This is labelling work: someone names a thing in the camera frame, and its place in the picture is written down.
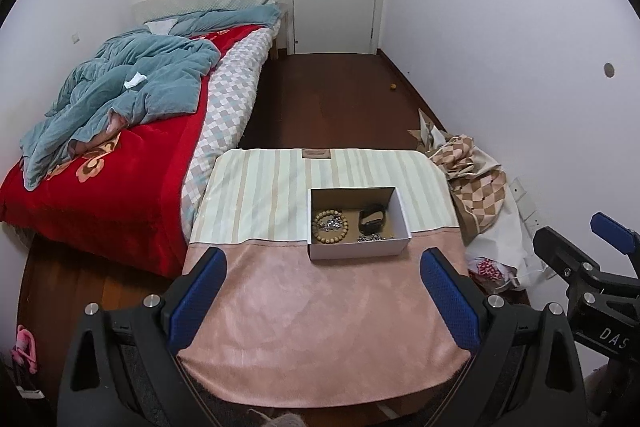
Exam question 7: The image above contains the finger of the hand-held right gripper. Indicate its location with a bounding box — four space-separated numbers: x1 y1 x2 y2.
590 212 640 255
532 227 640 299

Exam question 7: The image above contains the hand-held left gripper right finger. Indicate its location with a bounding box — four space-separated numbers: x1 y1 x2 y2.
420 248 586 427

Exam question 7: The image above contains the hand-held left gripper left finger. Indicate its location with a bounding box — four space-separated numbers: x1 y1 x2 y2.
57 247 228 427

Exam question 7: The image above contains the white cardboard box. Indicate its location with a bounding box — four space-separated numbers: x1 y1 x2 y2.
306 187 412 261

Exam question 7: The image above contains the black band bracelet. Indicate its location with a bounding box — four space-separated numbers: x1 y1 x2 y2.
359 204 387 233

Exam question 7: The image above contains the wooden bead bracelet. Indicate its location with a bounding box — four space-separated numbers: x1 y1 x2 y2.
312 208 349 244

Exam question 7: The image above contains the white plastic bag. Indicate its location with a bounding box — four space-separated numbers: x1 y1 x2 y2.
465 167 538 293

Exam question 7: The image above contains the white power strip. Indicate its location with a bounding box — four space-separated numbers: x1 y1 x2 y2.
509 177 551 238

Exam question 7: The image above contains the pink and striped table cloth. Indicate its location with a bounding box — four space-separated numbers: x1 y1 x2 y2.
176 148 473 410

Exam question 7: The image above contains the checkered brown cloth bag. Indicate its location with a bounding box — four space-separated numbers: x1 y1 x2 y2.
407 109 508 245

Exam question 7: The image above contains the red floral blanket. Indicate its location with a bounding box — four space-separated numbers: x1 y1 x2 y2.
0 25 258 278

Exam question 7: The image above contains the pink slipper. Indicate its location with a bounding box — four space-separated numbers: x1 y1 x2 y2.
14 325 39 374

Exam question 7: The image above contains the checkered bed sheet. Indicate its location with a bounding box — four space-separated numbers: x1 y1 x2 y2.
180 27 278 245

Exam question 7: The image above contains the dark bag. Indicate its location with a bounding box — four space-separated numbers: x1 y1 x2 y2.
0 352 57 427

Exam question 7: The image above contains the teal quilt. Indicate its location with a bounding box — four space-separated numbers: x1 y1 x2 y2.
20 4 283 192

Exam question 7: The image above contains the wooden bed leg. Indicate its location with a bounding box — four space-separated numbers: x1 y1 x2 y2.
270 14 291 60

